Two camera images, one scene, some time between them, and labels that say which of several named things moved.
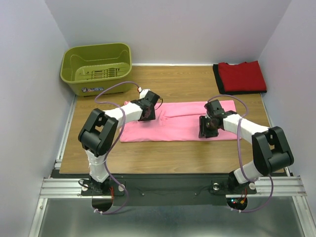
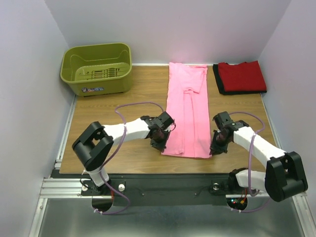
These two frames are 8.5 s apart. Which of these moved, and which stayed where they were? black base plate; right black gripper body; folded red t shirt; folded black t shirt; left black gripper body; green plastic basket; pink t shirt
Moved: right black gripper body; pink t shirt; left black gripper body
Stayed: folded red t shirt; folded black t shirt; black base plate; green plastic basket
